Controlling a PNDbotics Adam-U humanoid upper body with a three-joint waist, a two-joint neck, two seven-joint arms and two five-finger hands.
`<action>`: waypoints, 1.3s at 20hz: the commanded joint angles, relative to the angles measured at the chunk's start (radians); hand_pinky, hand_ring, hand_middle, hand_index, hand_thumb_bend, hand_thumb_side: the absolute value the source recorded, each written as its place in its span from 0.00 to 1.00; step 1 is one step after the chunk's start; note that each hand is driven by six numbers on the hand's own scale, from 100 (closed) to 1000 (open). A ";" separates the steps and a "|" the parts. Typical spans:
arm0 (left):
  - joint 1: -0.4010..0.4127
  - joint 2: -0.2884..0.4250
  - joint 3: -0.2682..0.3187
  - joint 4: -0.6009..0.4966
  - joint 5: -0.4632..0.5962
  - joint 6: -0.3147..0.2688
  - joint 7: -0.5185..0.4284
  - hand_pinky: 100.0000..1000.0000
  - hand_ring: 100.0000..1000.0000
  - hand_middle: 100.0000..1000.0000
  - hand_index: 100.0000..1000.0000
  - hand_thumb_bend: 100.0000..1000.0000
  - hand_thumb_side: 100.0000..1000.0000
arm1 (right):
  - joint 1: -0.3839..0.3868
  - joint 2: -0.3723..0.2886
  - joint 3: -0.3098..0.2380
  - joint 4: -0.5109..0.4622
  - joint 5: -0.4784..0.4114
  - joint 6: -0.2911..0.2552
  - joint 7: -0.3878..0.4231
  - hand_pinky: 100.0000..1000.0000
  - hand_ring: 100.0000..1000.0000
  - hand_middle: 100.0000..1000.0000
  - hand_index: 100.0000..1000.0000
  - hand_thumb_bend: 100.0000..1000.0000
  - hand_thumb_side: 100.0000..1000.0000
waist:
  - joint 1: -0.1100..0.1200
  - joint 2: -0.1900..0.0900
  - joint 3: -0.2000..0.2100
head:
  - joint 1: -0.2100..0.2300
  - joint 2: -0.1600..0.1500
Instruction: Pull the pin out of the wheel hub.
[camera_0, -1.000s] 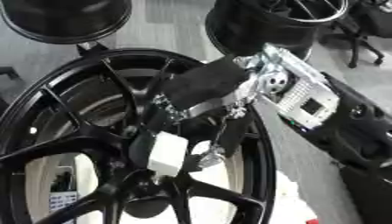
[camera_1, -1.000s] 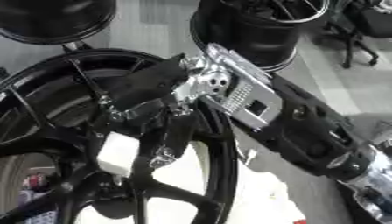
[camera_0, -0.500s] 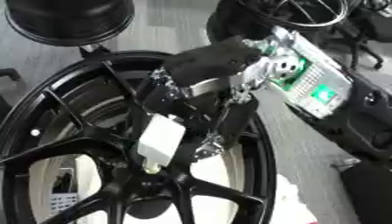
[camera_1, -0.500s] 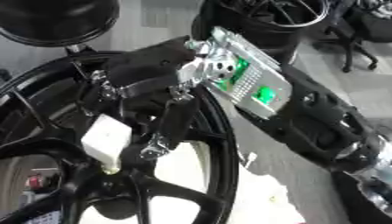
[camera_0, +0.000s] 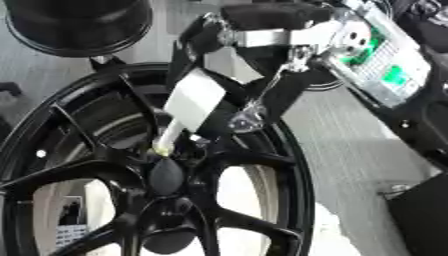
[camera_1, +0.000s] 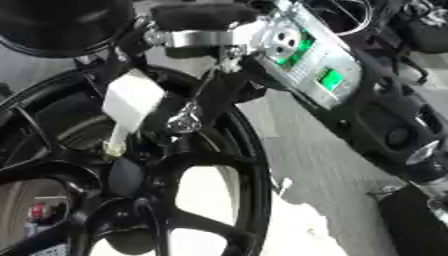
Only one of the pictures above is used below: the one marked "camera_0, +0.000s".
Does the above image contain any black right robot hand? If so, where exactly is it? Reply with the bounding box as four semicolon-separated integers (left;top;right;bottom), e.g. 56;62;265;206
166;3;343;134

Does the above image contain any white pin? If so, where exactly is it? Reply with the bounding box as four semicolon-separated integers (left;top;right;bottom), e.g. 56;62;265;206
150;68;230;157

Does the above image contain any black spoked wheel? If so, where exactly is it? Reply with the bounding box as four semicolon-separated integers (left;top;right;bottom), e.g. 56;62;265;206
0;61;317;256

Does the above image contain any black round drum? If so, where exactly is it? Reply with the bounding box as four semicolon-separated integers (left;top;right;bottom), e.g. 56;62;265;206
1;0;156;58

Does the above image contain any black box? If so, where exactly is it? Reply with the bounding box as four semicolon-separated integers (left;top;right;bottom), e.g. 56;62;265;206
383;173;448;256

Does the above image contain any white printed label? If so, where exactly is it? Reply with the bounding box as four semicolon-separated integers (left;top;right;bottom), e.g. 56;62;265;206
54;195;90;248

